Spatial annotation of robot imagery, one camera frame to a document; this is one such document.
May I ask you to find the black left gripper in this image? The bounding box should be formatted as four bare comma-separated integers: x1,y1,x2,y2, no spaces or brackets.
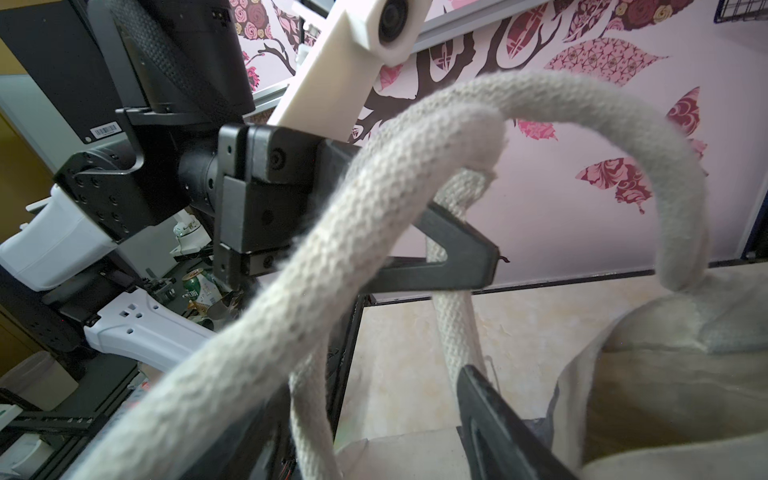
213,124,360,288

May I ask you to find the beige canvas tote bag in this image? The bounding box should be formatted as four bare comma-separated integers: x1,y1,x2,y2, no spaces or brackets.
65,68,768,480

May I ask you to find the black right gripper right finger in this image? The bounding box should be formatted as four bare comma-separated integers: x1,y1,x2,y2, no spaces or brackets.
456,365,575,479

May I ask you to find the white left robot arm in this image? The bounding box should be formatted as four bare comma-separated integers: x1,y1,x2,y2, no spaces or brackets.
1,1,430,372

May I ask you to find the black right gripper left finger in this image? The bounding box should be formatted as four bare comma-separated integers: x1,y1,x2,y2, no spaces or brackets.
182,385,295,480

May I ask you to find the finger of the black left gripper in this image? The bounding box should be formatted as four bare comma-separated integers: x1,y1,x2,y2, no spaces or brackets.
360,202,500,294

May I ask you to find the black wire basket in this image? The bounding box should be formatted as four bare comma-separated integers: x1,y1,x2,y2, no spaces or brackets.
713,0,768,24

